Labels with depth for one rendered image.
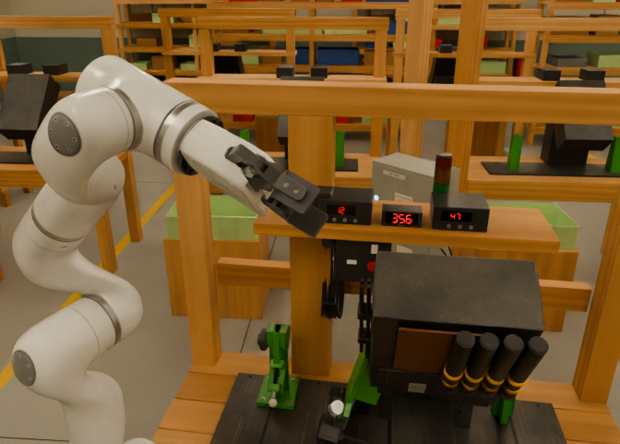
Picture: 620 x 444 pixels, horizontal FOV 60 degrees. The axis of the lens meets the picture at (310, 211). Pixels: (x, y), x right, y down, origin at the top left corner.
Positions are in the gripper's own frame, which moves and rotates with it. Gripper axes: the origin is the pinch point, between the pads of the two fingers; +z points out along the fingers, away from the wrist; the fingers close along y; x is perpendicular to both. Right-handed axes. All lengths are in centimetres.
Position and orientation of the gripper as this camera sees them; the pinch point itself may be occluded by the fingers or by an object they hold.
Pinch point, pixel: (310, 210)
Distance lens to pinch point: 58.1
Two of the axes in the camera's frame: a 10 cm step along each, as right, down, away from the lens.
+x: 5.5, -8.2, 1.8
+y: -1.3, -3.0, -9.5
